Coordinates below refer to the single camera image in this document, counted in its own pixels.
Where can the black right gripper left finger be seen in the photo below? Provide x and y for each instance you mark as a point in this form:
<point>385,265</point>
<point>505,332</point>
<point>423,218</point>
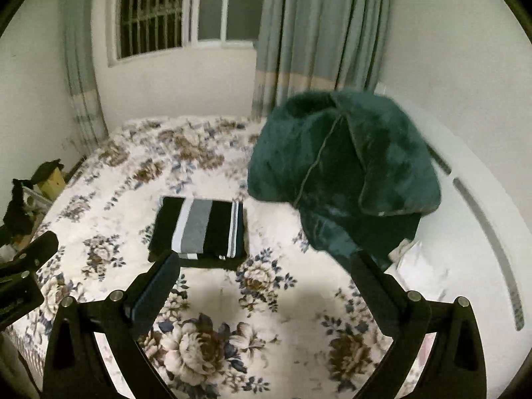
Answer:
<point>74,366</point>

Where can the striped knit sweater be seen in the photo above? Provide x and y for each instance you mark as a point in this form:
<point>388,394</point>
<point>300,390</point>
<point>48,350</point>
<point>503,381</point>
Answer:
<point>199,230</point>

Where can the dark green plush blanket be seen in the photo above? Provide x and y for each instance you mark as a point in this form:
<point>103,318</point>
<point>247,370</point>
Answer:
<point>355,168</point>

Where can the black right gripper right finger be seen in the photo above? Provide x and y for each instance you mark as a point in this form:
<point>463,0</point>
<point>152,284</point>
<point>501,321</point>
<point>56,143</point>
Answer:
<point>455,366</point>

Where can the black clothing pile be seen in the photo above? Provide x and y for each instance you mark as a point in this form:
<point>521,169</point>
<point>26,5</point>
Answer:
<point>16,219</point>

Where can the white folded clothes stack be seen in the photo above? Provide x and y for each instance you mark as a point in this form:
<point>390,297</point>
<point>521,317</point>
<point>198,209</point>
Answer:
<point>414,271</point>

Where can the floral bed cover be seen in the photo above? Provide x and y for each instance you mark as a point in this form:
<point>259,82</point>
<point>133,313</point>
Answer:
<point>287,323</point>

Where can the grey-green left curtain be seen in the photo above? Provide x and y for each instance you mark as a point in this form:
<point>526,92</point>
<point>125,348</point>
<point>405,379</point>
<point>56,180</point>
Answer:
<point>80,72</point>

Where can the yellow box with black cloth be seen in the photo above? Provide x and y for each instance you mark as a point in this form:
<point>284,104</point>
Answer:
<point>49,179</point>

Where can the barred window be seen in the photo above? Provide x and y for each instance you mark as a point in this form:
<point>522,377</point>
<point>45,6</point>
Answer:
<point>139,27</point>

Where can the grey-green right curtain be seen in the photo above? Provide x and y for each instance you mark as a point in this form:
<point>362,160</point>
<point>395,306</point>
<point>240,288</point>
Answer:
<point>317,45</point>

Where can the dark olive folded garment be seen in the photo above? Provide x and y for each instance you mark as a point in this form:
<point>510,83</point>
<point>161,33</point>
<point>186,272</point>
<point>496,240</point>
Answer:
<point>230,264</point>

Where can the white bed headboard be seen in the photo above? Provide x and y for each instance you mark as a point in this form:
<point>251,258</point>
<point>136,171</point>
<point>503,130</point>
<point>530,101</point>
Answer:
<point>480,239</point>

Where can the grey-green curtain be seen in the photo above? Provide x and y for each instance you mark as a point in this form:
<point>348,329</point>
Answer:
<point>317,45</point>
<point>80,72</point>

